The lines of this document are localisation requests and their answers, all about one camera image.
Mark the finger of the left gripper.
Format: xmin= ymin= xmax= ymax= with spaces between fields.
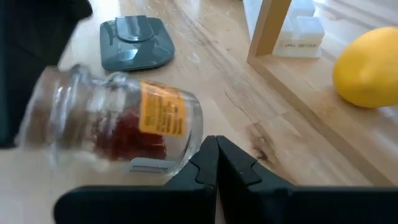
xmin=0 ymin=0 xmax=93 ymax=149

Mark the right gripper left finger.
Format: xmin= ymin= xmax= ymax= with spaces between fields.
xmin=54 ymin=136 xmax=220 ymax=224

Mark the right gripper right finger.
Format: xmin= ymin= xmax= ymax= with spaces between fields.
xmin=216 ymin=136 xmax=398 ymax=224

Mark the small glass saffron jar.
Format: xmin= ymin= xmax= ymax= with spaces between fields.
xmin=14 ymin=63 xmax=205 ymax=175

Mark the slatted wooden shelf rack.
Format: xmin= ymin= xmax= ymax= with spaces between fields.
xmin=246 ymin=0 xmax=398 ymax=187

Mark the yellow lemon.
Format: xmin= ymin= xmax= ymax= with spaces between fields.
xmin=331 ymin=26 xmax=398 ymax=110

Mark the white ice cube tray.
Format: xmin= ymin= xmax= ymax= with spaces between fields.
xmin=241 ymin=0 xmax=326 ymax=59

